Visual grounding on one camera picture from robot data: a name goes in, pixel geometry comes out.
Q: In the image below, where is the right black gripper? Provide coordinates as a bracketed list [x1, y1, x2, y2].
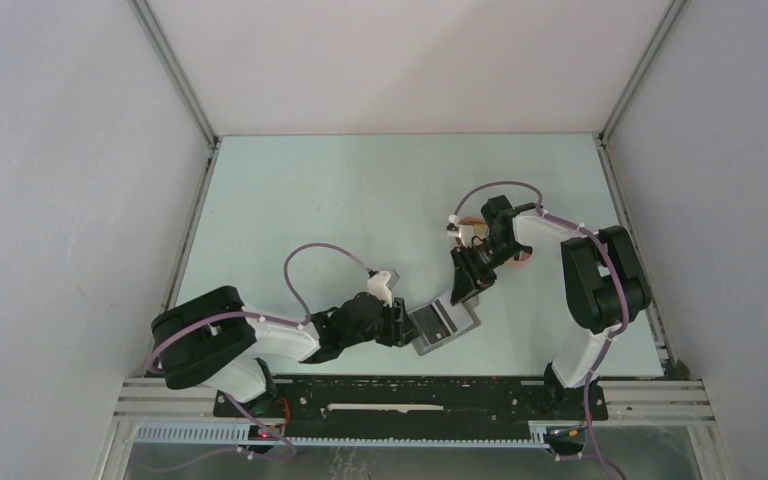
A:
[450, 237, 527, 305]

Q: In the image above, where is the grey card holder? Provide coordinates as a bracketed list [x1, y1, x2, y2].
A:
[408, 289, 481, 356]

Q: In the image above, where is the black credit card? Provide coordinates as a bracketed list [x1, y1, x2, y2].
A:
[412, 305, 450, 345]

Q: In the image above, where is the white credit card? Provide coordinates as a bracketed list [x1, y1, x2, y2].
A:
[433, 299, 471, 335]

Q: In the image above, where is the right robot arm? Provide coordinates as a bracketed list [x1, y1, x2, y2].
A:
[447, 195, 652, 418]

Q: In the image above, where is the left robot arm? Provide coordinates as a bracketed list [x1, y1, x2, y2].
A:
[147, 286, 419, 417]

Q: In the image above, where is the pink oval tray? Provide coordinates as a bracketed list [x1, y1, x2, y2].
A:
[471, 236, 531, 269]

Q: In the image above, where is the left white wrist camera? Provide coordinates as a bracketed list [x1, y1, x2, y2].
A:
[367, 269, 399, 307]

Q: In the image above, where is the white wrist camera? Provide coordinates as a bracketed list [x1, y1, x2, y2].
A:
[446, 214, 469, 246]
[367, 269, 399, 307]

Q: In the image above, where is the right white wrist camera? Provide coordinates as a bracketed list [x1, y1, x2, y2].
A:
[446, 214, 469, 246]

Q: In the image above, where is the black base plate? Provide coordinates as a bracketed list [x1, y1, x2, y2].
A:
[243, 375, 608, 440]

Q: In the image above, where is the aluminium frame rail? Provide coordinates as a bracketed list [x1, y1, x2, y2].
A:
[112, 378, 716, 427]

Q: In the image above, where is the left corner frame post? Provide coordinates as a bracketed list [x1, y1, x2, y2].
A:
[128, 0, 219, 149]

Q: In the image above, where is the corner frame post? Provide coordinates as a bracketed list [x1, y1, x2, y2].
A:
[598, 0, 690, 144]
[128, 0, 219, 149]

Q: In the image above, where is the right corner frame post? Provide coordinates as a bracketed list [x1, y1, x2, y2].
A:
[598, 0, 690, 144]

